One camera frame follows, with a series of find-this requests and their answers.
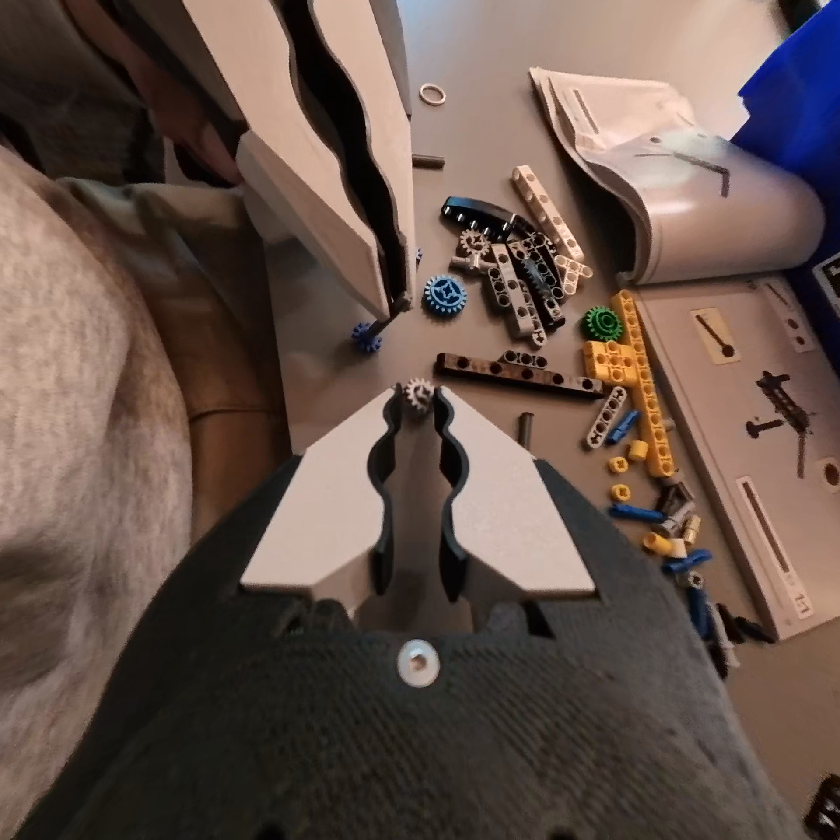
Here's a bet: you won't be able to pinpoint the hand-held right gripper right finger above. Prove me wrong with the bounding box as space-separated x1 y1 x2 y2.
428 385 598 634

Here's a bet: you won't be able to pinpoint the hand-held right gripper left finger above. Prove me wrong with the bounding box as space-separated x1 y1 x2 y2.
240 384 404 624

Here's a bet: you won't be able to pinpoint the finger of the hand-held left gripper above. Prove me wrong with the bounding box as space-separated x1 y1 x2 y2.
308 0 417 315
177 0 403 322

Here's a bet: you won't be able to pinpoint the person's left forearm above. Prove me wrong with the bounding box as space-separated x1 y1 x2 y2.
0 0 244 186

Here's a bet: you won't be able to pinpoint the pile of small lego pins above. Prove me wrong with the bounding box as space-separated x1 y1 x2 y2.
607 479 775 680

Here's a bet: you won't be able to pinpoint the long black lego beam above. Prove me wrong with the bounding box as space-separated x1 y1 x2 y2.
434 353 605 399

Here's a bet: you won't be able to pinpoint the black curved lego beam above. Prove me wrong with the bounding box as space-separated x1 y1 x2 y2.
441 196 536 242

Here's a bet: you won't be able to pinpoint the thin grey lego beam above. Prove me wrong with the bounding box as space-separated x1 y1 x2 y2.
584 386 627 450

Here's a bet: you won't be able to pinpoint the long white lego beam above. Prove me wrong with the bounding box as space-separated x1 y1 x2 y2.
511 164 586 261

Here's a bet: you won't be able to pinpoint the long yellow lego beam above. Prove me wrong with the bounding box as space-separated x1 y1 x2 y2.
610 289 678 478

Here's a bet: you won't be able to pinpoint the yellow angled lego beam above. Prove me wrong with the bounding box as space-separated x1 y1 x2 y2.
581 340 647 382

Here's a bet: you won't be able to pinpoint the light grey lego beam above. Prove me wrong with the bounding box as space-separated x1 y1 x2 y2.
491 243 547 347

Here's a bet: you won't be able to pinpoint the green lego gear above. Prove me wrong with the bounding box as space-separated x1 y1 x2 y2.
582 305 624 342

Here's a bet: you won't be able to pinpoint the lego instruction booklet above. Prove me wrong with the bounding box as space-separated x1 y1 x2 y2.
530 66 840 642

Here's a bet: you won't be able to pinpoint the small white lego beam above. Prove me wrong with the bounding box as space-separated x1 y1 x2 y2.
554 252 595 294

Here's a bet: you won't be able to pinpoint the beige trousers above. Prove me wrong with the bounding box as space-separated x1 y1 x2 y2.
59 176 291 546

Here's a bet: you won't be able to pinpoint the blue bin with tag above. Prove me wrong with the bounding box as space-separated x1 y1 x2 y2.
730 0 840 311

